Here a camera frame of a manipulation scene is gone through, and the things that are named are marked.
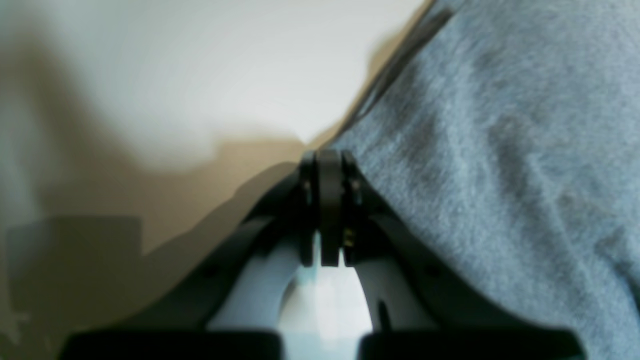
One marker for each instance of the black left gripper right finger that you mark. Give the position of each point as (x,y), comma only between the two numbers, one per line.
(420,308)

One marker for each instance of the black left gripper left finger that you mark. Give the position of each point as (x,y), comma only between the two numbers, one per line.
(227,308)

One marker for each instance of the grey t-shirt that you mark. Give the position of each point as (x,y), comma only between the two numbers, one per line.
(505,134)

